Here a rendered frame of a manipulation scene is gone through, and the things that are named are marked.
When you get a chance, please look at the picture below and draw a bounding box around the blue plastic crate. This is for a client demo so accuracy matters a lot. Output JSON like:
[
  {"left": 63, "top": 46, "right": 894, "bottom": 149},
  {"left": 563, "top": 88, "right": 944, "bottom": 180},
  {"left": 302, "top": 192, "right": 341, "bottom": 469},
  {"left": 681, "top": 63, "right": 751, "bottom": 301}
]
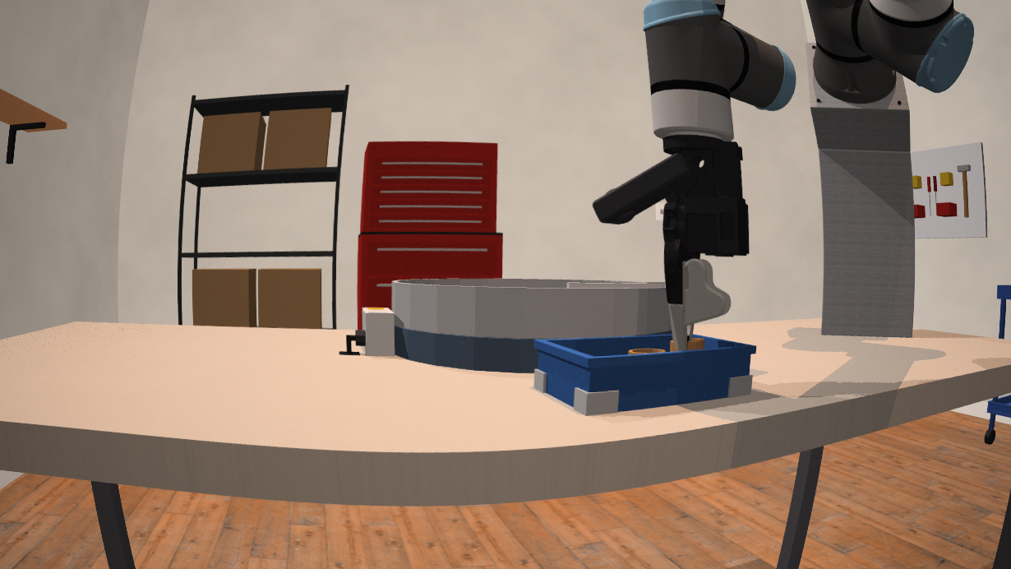
[{"left": 533, "top": 334, "right": 756, "bottom": 416}]

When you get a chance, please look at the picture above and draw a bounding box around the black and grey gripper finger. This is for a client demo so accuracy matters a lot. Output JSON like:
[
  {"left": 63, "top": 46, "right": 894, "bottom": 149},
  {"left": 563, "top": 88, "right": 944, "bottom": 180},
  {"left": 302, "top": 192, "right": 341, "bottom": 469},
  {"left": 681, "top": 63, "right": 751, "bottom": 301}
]
[
  {"left": 686, "top": 252, "right": 731, "bottom": 342},
  {"left": 664, "top": 218, "right": 726, "bottom": 351}
]

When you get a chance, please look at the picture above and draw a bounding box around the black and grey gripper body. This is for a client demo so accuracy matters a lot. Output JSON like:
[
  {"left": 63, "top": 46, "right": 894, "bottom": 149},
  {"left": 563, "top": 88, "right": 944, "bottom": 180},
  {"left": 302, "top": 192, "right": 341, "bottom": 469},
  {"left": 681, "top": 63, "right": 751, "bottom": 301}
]
[{"left": 662, "top": 135, "right": 749, "bottom": 259}]

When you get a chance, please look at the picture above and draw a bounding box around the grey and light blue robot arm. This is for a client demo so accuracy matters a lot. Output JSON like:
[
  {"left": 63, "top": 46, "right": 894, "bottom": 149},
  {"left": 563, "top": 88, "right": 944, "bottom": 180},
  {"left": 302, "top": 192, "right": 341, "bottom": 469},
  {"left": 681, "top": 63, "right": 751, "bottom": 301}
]
[{"left": 593, "top": 0, "right": 974, "bottom": 224}]

